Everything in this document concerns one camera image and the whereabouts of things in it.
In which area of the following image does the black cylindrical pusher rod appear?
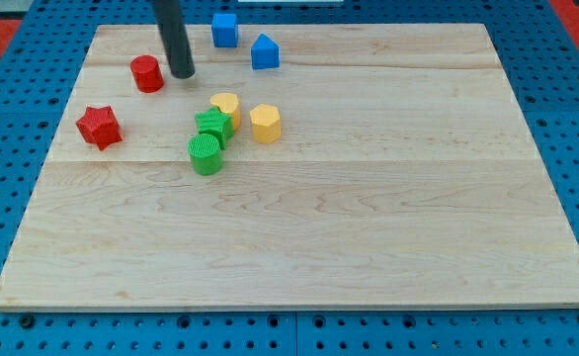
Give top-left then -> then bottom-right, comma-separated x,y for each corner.
151,0 -> 196,79

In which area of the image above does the green star block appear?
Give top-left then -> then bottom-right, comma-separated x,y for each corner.
195,107 -> 234,150

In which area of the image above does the red cylinder block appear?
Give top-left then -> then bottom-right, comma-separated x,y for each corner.
129,55 -> 164,93

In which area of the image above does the light wooden board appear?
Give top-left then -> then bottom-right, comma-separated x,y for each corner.
0,24 -> 579,312

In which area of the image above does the blue cube block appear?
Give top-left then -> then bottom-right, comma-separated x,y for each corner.
211,13 -> 239,47

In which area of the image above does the blue house-shaped block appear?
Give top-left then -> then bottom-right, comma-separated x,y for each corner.
251,34 -> 281,70

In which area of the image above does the yellow heart block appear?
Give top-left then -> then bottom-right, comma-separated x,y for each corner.
209,92 -> 241,132

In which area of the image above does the yellow hexagon block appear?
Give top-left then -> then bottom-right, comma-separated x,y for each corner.
249,104 -> 282,144

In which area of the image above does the green cylinder block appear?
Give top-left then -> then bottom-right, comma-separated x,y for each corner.
188,133 -> 223,176

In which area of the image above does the red star block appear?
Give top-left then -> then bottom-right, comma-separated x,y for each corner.
75,106 -> 123,151

